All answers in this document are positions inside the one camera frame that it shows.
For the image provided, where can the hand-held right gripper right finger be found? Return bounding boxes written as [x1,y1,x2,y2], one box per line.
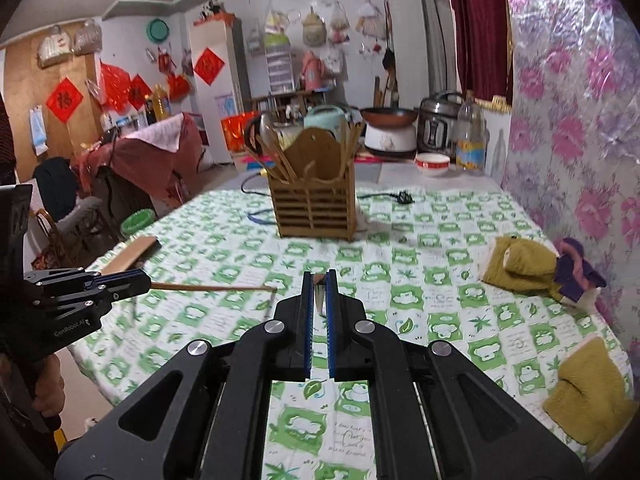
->
[325,269,587,480]

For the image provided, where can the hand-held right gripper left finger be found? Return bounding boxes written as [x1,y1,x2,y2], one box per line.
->
[54,270,316,480]

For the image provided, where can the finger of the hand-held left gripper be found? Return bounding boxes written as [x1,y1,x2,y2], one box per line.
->
[31,284,151,315]
[22,267,152,292]

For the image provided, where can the wooden chopstick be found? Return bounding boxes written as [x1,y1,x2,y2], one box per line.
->
[244,145,282,181]
[149,281,278,292]
[313,272,327,317]

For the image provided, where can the wooden utensil holder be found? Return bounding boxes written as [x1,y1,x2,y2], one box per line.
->
[267,127,358,239]

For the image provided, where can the person's left forearm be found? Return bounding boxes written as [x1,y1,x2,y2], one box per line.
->
[0,360,57,467]

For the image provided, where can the person's left hand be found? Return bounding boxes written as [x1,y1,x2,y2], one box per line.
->
[30,354,67,422]

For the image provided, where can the brown flat board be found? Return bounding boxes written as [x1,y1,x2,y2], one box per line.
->
[111,236,162,273]

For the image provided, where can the green plastic bucket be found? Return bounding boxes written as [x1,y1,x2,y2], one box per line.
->
[120,211,156,238]

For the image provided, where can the black cushioned chair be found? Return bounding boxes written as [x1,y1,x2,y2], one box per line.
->
[32,157,108,261]

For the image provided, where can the green patterned tablecloth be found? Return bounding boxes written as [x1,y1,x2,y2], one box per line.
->
[70,187,637,480]

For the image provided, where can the red cloth covered furniture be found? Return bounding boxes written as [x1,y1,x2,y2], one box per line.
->
[72,112,206,211]

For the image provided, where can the red and blue mat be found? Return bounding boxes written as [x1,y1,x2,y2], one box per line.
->
[232,152,268,173]

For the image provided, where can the red diamond paper decoration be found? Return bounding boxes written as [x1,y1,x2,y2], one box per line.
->
[127,75,153,110]
[46,77,84,123]
[192,47,226,86]

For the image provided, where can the white red-rimmed bowl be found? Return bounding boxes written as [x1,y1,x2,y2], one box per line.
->
[415,152,451,178]

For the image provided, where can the yellow cooking oil bottle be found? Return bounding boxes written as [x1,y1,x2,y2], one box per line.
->
[150,85,172,121]

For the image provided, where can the red fan-shaped paper decoration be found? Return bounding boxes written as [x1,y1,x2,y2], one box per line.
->
[100,62,132,111]

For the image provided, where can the white electric cooker base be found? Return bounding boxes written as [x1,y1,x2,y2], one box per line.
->
[364,124,418,158]

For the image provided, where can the wooden spoon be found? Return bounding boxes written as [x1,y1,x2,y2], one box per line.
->
[259,112,297,181]

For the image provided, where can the black electric kettle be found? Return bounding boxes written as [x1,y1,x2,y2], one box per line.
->
[243,112,273,153]

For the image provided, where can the yellow knitted mitten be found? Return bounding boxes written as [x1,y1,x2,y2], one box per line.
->
[477,235,563,303]
[542,335,636,458]

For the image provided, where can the red gift bag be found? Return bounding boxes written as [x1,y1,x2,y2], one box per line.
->
[220,112,261,153]

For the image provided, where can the teal rice cooker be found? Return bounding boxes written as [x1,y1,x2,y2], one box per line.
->
[304,105,351,133]

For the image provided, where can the brown wok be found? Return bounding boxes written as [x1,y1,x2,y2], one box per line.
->
[360,105,420,128]

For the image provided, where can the silver pressure cooker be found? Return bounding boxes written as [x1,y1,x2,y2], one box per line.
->
[417,91,468,161]

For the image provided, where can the clear plastic bottle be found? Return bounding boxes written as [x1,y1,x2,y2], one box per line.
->
[455,91,488,176]

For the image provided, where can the clear storage bag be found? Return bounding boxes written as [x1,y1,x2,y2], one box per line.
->
[37,27,73,68]
[74,20,103,56]

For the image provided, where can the leaning wooden sticks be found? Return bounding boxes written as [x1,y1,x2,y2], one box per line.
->
[375,75,401,108]

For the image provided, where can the pink thermos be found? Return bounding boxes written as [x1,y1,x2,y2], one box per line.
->
[300,51,325,92]

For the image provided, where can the plastic drawer unit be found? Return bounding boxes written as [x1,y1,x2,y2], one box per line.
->
[265,42,293,93]

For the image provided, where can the hanging beige basket bag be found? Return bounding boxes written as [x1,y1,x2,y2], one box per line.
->
[301,7,328,46]

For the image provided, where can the hanging clear plastic bag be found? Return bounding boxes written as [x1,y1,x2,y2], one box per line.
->
[330,2,351,43]

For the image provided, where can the dark red curtain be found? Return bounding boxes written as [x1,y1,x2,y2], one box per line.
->
[445,0,516,106]

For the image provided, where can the black power plug cable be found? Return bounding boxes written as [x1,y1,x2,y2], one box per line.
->
[357,189,416,207]

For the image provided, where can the wall calendar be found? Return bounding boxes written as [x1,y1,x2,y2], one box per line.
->
[29,105,50,157]

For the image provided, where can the green wall basin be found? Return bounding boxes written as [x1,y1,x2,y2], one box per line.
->
[146,18,171,44]

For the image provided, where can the floral plastic wall sheet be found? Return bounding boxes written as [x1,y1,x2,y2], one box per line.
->
[500,0,640,321]

